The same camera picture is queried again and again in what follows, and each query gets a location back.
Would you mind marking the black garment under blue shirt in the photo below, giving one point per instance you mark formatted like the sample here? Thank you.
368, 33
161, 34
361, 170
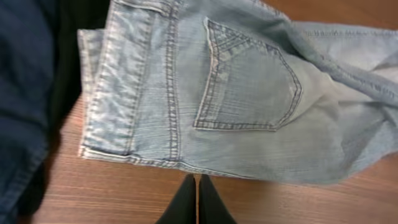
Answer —
72, 16

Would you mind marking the dark blue shirt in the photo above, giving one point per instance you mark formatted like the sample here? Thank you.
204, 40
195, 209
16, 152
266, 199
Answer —
27, 72

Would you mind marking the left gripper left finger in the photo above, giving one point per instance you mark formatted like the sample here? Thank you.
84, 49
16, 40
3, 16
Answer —
182, 208

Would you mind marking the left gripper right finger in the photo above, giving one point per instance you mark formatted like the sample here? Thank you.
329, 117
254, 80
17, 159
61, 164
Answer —
211, 209

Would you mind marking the light blue denim shorts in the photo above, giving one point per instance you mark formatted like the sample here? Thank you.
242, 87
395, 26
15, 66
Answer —
236, 88

